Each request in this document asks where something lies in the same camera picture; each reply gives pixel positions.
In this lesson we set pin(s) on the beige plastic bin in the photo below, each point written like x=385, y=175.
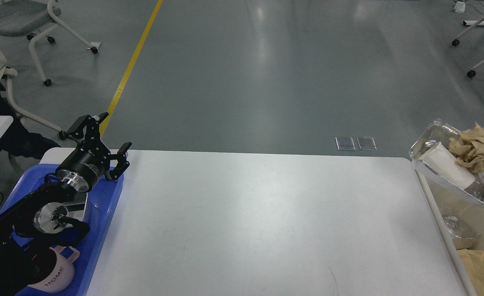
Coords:
x=443, y=204

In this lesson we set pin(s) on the left floor socket plate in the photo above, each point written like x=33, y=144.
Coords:
x=345, y=143

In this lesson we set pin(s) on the square stainless steel dish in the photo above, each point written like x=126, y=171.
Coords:
x=79, y=208

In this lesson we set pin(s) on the grey office chair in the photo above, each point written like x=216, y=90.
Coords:
x=35, y=21

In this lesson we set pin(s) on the brown paper napkin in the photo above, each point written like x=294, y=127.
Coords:
x=468, y=149

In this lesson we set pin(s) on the clear plastic wrap in bin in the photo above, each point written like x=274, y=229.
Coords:
x=461, y=234

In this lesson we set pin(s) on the person in dark jeans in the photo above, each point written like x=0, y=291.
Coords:
x=17, y=140

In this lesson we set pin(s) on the pink HOME mug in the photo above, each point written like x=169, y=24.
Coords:
x=56, y=269

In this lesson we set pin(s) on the aluminium foil tray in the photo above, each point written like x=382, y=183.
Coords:
x=439, y=131

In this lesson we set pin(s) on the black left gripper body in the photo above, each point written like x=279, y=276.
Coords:
x=84, y=167

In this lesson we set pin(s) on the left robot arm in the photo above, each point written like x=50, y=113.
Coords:
x=54, y=223

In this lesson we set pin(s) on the brown paper in bin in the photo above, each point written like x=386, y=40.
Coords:
x=473, y=262

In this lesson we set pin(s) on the blue plastic tray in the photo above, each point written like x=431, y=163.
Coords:
x=103, y=199

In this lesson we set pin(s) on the floor socket plate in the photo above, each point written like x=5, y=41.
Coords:
x=366, y=143
x=345, y=143

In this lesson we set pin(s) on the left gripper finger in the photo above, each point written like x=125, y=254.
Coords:
x=85, y=131
x=122, y=163

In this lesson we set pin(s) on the white paper cup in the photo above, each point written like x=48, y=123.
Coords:
x=441, y=161

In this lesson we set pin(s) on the right floor socket plate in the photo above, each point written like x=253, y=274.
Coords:
x=366, y=143

